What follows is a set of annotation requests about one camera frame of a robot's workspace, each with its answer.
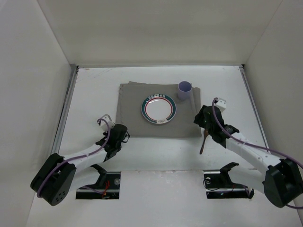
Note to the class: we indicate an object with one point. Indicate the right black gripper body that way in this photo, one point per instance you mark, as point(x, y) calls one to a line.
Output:
point(210, 131)

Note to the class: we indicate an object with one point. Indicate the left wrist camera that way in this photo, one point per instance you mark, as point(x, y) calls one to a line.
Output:
point(105, 122)

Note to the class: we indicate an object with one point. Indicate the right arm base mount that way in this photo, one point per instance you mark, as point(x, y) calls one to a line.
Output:
point(218, 184)

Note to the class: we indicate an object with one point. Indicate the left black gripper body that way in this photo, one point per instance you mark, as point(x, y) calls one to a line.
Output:
point(113, 146)

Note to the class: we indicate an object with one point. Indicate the white plate green rim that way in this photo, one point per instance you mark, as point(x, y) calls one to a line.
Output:
point(158, 109)

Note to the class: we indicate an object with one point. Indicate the purple plastic cup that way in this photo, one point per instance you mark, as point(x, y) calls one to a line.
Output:
point(184, 90)

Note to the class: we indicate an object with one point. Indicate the left aluminium table rail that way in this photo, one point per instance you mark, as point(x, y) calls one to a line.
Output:
point(65, 110)

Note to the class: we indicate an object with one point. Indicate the aluminium table rail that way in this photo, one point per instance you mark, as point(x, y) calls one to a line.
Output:
point(242, 70)
point(65, 110)

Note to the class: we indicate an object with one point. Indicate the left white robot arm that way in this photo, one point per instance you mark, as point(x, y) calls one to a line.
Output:
point(60, 174)

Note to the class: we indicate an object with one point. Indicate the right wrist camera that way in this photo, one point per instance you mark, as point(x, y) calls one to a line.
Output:
point(220, 104)

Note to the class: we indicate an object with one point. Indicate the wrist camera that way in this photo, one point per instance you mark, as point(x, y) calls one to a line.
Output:
point(105, 122)
point(220, 104)

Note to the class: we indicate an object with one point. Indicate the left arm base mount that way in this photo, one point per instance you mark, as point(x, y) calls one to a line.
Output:
point(107, 186)

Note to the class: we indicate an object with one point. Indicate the right aluminium table rail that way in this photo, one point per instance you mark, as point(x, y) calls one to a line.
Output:
point(242, 70)

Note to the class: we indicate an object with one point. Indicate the grey cloth placemat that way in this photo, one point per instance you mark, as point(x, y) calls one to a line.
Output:
point(131, 97)

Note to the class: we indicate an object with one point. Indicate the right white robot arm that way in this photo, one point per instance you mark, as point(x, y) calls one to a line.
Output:
point(275, 175)

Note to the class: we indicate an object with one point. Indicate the brown wooden spoon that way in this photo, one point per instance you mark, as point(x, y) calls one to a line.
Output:
point(205, 135)

